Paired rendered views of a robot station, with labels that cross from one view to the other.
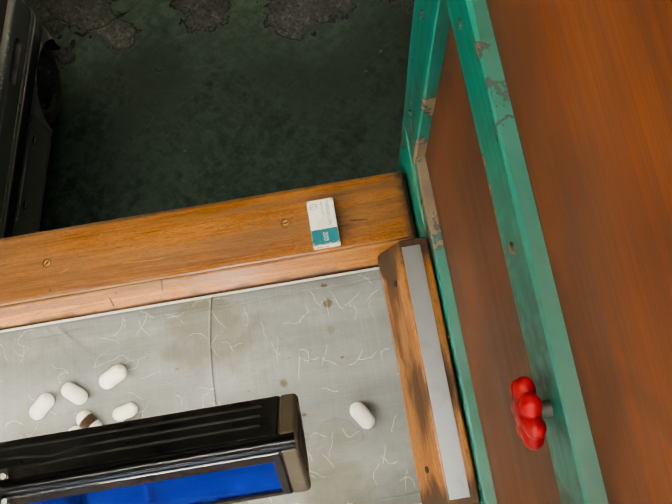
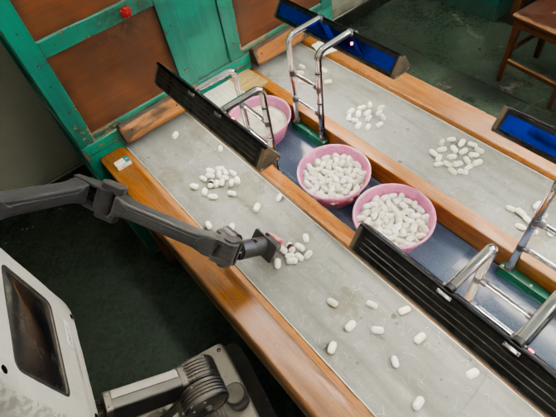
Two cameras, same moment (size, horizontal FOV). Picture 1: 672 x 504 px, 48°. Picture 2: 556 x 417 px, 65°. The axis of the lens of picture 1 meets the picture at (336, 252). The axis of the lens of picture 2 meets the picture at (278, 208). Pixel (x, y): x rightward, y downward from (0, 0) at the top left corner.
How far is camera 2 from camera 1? 1.52 m
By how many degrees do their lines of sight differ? 47
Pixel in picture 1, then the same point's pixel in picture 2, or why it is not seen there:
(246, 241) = (136, 177)
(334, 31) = not seen: hidden behind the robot
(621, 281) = not seen: outside the picture
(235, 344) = (170, 169)
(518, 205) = (89, 16)
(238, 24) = not seen: hidden behind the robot
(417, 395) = (159, 112)
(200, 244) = (142, 186)
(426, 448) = (170, 106)
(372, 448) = (183, 131)
